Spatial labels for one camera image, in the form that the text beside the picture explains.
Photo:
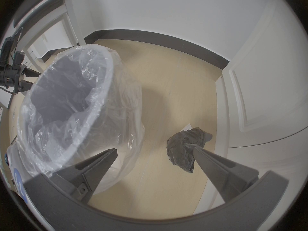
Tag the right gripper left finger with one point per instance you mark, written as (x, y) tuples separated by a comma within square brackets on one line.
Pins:
[(93, 169)]

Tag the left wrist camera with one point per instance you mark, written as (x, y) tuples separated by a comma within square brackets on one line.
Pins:
[(7, 49)]

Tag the grey and white chair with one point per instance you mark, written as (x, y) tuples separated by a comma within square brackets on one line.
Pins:
[(68, 13)]

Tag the clear plastic bag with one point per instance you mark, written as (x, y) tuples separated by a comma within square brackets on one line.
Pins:
[(125, 100)]

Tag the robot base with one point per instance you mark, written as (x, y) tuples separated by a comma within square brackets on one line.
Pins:
[(16, 167)]

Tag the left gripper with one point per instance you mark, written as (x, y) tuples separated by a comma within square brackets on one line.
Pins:
[(9, 76)]

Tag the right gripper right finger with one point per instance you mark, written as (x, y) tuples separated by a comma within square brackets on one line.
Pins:
[(216, 169)]

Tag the white trash bin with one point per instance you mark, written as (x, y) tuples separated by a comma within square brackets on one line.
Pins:
[(60, 85)]

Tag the white panelled door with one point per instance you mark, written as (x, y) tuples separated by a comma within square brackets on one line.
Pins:
[(264, 92)]

